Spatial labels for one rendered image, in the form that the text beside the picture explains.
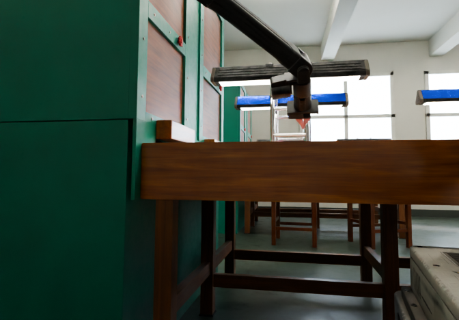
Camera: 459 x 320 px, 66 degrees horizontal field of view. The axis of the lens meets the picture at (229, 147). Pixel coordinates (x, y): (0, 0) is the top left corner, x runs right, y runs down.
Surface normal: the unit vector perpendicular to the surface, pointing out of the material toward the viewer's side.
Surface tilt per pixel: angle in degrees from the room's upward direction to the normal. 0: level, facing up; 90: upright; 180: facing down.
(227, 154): 90
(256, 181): 90
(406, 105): 90
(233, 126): 90
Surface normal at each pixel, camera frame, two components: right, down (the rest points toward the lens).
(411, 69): -0.16, -0.08
